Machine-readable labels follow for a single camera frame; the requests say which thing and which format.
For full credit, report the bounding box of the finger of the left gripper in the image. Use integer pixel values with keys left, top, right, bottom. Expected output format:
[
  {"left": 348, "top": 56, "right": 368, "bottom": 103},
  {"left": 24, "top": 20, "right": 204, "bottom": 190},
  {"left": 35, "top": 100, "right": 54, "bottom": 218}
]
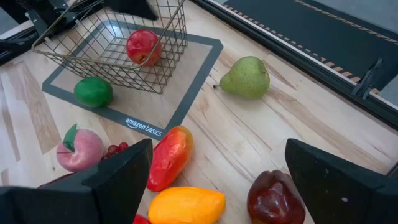
[{"left": 104, "top": 0, "right": 159, "bottom": 21}]

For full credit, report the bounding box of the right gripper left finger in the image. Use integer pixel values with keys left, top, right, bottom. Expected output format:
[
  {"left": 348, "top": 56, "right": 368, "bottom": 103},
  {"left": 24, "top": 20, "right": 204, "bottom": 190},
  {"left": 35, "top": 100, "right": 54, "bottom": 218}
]
[{"left": 0, "top": 138, "right": 154, "bottom": 224}]

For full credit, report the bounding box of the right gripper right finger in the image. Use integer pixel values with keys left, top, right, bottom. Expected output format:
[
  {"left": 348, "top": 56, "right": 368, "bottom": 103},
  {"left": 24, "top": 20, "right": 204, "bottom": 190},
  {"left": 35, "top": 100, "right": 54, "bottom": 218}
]
[{"left": 285, "top": 138, "right": 398, "bottom": 224}]

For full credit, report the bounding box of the red grape bunch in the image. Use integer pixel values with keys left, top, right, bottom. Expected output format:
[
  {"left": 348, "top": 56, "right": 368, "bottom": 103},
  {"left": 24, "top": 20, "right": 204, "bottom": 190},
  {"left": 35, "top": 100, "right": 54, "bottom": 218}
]
[{"left": 101, "top": 142, "right": 130, "bottom": 161}]

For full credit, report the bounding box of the red apple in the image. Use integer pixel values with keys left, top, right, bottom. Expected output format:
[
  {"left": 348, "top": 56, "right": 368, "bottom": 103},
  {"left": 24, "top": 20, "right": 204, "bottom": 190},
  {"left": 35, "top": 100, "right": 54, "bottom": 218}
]
[{"left": 126, "top": 29, "right": 163, "bottom": 67}]

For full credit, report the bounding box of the red orange round fruit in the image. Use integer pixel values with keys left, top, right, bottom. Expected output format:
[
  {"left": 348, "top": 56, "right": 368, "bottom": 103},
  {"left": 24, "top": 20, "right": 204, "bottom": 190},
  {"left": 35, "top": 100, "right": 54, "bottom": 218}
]
[{"left": 132, "top": 213, "right": 152, "bottom": 224}]

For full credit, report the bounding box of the pink peach with leaf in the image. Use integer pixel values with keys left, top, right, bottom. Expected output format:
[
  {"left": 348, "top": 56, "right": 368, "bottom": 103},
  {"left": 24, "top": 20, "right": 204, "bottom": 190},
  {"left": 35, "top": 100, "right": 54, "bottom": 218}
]
[{"left": 56, "top": 123, "right": 105, "bottom": 174}]

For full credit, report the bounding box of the red mango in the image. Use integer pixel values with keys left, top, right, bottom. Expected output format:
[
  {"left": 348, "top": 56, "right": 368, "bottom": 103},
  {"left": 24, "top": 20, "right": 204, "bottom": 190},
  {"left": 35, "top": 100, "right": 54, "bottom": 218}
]
[{"left": 146, "top": 125, "right": 195, "bottom": 193}]

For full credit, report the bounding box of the dark red bell pepper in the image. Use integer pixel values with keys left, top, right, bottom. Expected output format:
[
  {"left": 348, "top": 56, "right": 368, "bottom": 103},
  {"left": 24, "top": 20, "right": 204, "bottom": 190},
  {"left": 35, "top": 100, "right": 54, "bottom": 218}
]
[
  {"left": 37, "top": 172, "right": 75, "bottom": 189},
  {"left": 247, "top": 169, "right": 307, "bottom": 224}
]

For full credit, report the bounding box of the green lime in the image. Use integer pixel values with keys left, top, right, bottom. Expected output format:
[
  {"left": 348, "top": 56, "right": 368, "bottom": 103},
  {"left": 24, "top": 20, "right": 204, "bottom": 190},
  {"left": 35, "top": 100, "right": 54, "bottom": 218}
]
[{"left": 73, "top": 77, "right": 114, "bottom": 108}]

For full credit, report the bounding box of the green pear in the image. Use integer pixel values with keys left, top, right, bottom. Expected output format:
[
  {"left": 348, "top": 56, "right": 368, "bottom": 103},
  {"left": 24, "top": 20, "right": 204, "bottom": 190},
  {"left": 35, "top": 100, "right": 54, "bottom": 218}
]
[{"left": 213, "top": 55, "right": 271, "bottom": 101}]

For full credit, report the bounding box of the grey bordered baking mat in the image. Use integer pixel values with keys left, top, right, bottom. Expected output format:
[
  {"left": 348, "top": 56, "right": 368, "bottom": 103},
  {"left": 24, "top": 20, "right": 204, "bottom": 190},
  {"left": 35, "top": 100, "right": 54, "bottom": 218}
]
[{"left": 42, "top": 20, "right": 224, "bottom": 141}]

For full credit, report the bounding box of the yellow mango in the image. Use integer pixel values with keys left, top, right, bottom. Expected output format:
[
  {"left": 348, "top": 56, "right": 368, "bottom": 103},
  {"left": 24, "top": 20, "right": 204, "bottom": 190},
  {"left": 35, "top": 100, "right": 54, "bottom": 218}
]
[{"left": 147, "top": 186, "right": 226, "bottom": 224}]

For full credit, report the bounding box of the black hazard striped floor mat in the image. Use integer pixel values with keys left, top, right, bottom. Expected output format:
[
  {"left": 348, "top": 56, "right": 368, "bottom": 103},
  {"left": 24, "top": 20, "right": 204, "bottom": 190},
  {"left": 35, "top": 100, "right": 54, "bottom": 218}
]
[{"left": 217, "top": 0, "right": 398, "bottom": 94}]

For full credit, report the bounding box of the gold wire basket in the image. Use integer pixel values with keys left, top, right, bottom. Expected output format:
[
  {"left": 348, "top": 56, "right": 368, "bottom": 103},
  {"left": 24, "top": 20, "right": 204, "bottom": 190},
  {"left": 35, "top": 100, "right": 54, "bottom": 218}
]
[{"left": 30, "top": 0, "right": 189, "bottom": 95}]

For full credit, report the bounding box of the black frame bracket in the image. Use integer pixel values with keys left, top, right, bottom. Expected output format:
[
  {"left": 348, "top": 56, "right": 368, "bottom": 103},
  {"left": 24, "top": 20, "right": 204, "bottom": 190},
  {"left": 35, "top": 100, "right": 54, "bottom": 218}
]
[{"left": 351, "top": 57, "right": 384, "bottom": 100}]

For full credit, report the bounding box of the black metal table frame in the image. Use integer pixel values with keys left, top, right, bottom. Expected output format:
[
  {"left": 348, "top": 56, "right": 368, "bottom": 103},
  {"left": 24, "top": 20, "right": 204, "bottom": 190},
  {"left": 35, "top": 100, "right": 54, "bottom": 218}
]
[{"left": 191, "top": 0, "right": 398, "bottom": 131}]

